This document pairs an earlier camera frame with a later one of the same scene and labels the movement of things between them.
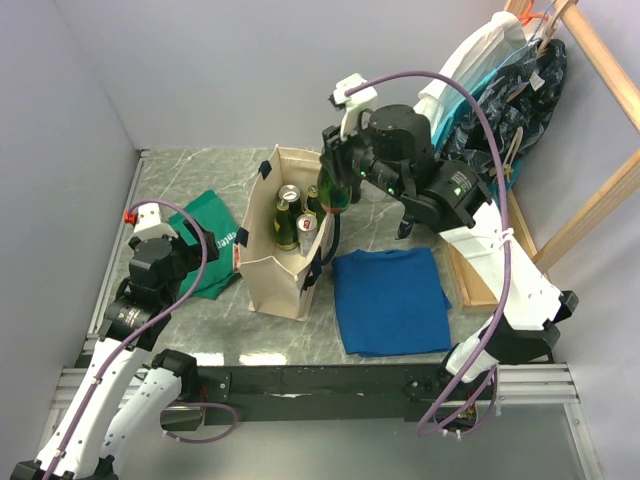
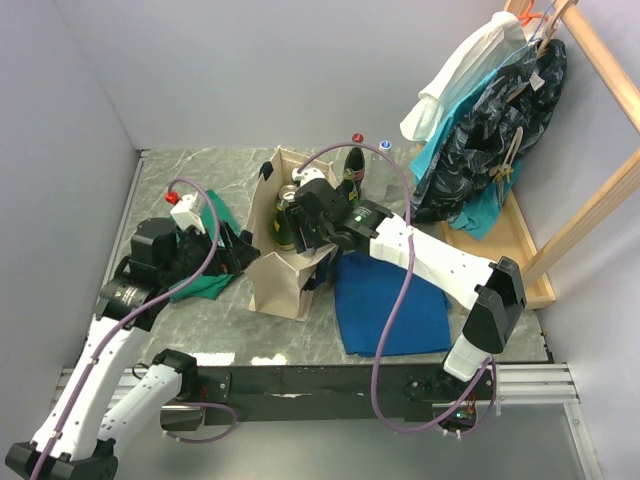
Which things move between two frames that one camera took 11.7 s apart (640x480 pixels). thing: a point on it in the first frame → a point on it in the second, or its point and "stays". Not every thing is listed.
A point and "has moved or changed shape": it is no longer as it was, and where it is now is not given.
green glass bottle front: x=334 y=198 has moved or changed shape
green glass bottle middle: x=285 y=226 stays
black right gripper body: x=354 y=159 → x=315 y=232
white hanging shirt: x=501 y=39 stays
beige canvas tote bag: x=279 y=281 stays
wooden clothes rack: x=475 y=292 stays
